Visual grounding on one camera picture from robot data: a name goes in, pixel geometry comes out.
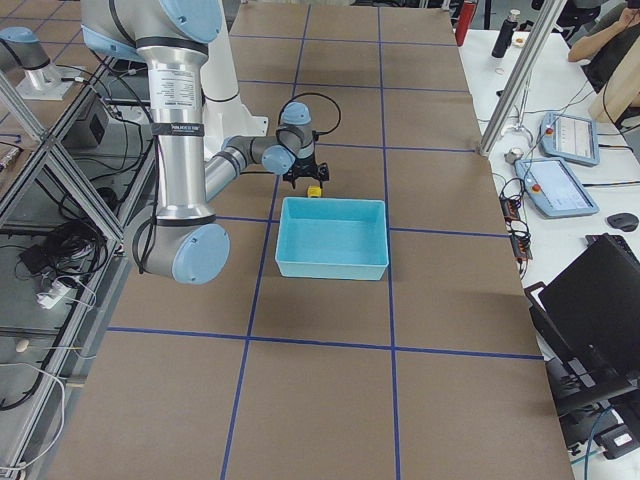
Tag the seated person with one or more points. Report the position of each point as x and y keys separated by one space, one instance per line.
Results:
x=607 y=43

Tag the black laptop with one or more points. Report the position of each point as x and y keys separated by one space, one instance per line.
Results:
x=591 y=309

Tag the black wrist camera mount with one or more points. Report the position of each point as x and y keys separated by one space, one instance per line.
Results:
x=322 y=173

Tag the red bottle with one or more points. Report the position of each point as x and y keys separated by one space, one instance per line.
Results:
x=465 y=18

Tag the teach pendant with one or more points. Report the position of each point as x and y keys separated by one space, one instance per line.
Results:
x=554 y=189
x=575 y=139

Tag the orange circuit board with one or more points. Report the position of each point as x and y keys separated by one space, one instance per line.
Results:
x=517 y=229

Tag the black monitor stand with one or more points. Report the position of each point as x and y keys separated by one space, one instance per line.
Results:
x=595 y=406

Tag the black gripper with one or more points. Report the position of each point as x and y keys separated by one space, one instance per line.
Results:
x=303 y=167

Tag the light blue plastic bin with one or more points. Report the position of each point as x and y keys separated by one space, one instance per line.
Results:
x=332 y=238

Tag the white power adapter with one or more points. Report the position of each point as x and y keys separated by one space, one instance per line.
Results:
x=51 y=297

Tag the aluminium frame post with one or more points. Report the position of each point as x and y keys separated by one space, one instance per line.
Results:
x=519 y=80

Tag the yellow beetle toy car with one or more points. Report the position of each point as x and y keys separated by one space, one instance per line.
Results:
x=314 y=192

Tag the near teach pendant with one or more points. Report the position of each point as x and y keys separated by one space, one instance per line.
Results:
x=554 y=189

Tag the small metal cylinder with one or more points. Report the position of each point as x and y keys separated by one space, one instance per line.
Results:
x=513 y=154

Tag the far teach pendant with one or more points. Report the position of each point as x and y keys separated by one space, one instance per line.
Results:
x=575 y=139

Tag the black bottle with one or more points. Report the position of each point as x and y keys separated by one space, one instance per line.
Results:
x=505 y=35

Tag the black power brick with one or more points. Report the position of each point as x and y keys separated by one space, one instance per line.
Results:
x=34 y=259

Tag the black computer mouse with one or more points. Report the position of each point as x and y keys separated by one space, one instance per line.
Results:
x=624 y=221

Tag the white pedestal column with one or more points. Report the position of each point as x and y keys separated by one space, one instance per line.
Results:
x=224 y=113

